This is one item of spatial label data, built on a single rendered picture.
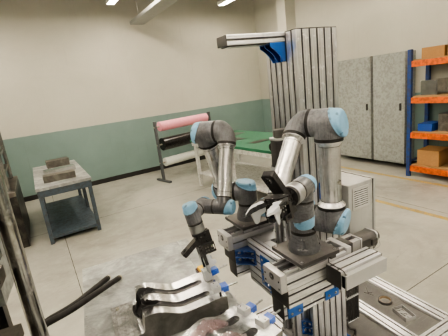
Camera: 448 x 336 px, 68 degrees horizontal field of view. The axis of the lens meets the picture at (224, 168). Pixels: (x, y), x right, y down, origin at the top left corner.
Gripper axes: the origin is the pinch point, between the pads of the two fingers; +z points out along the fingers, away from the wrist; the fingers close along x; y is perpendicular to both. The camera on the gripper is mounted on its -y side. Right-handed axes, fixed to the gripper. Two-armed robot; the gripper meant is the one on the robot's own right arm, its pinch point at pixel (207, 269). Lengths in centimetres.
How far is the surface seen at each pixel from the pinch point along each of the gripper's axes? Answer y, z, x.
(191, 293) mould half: -11.6, 4.6, -5.7
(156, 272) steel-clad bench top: -21.1, 5.7, 39.0
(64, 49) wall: -9, -284, 599
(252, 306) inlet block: 8.4, 12.1, -27.3
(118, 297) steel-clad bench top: -44, 4, 26
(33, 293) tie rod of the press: -69, -29, -12
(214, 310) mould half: -6.1, 11.5, -16.7
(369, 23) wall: 501, -144, 324
